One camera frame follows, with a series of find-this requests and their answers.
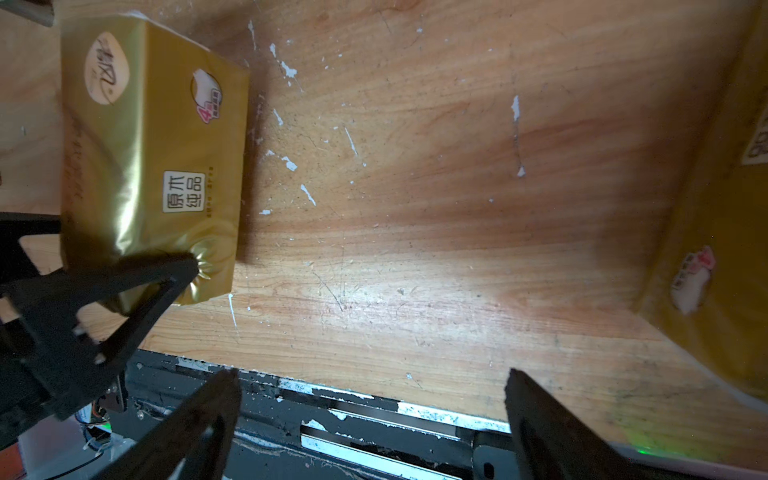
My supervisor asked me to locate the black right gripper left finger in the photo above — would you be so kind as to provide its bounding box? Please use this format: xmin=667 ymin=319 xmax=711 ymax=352
xmin=95 ymin=369 xmax=242 ymax=479

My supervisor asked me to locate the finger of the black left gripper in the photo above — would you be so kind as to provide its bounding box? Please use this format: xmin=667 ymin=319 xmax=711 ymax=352
xmin=1 ymin=212 xmax=199 ymax=447

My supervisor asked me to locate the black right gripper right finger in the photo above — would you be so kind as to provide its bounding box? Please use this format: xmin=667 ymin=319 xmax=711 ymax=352
xmin=505 ymin=369 xmax=646 ymax=479

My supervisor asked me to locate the gold tissue pack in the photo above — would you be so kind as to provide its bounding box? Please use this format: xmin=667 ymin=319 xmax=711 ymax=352
xmin=636 ymin=2 xmax=767 ymax=412
xmin=60 ymin=13 xmax=249 ymax=305

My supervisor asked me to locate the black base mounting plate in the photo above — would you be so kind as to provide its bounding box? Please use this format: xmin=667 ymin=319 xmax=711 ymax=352
xmin=84 ymin=351 xmax=756 ymax=479

